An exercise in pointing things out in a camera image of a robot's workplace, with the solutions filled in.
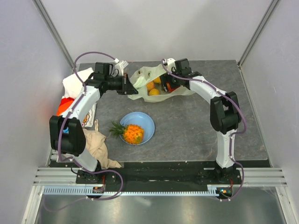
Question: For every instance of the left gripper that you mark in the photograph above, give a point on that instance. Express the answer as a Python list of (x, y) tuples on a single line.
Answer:
[(126, 87)]

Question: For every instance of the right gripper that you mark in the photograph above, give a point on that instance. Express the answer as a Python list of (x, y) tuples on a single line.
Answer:
[(164, 78)]

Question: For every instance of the pale green plastic bag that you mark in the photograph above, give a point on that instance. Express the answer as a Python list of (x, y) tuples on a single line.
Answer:
[(147, 74)]

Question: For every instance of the fake pineapple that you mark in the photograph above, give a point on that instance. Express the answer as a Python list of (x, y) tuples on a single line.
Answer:
[(132, 134)]

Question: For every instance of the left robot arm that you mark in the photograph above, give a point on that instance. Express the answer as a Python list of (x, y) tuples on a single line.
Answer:
[(66, 132)]

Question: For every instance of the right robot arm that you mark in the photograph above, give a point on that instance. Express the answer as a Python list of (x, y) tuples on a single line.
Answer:
[(225, 114)]

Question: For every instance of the red fake apple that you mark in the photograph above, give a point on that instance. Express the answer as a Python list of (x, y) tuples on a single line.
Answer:
[(168, 87)]

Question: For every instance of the small orange fake fruit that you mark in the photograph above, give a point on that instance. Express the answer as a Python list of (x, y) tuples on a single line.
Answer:
[(154, 92)]

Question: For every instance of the yellow fake pear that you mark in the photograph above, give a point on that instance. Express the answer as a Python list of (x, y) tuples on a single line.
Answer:
[(150, 86)]

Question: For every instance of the blue plastic plate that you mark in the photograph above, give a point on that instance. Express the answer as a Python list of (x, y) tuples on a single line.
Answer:
[(143, 120)]

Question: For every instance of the white folded towel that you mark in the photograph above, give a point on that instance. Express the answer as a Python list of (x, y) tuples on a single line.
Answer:
[(72, 85)]

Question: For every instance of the rainbow striped cloth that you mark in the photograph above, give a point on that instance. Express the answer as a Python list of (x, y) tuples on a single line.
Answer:
[(64, 105)]

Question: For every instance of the beige crumpled cloth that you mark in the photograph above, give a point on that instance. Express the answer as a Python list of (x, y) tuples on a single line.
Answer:
[(95, 151)]

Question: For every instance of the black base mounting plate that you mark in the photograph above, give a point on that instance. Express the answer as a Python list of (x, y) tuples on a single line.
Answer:
[(161, 176)]

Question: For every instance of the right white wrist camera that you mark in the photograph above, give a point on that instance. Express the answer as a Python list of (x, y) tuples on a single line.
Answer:
[(169, 63)]

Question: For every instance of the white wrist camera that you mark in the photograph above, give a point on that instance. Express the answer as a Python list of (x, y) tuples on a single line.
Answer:
[(169, 63), (120, 65)]

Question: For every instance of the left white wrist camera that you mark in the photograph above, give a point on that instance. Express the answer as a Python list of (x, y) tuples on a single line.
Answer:
[(120, 65)]

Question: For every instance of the grey slotted cable duct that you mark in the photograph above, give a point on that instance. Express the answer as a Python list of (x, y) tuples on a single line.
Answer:
[(101, 191)]

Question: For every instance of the left aluminium corner post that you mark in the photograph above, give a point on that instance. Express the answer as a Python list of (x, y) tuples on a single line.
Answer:
[(53, 30)]

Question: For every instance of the aluminium corner post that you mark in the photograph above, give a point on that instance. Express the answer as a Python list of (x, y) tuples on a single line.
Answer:
[(261, 26), (53, 30)]

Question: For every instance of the right aluminium corner post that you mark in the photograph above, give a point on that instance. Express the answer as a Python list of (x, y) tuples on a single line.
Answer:
[(261, 26)]

